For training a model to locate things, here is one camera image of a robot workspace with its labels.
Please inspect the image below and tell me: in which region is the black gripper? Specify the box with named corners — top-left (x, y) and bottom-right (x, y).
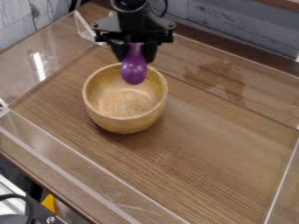
top-left (90, 5), bottom-right (176, 63)

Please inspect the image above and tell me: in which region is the purple toy eggplant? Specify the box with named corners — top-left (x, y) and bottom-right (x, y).
top-left (120, 43), bottom-right (146, 85)

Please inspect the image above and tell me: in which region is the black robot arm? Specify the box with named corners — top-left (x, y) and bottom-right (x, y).
top-left (90, 0), bottom-right (176, 63)

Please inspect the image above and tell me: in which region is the brown wooden bowl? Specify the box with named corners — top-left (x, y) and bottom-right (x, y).
top-left (81, 63), bottom-right (168, 134)

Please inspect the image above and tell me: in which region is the black and yellow device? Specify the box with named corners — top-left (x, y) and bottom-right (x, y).
top-left (0, 193), bottom-right (68, 224)

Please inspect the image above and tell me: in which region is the black cable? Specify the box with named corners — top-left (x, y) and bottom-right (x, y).
top-left (0, 192), bottom-right (36, 224)

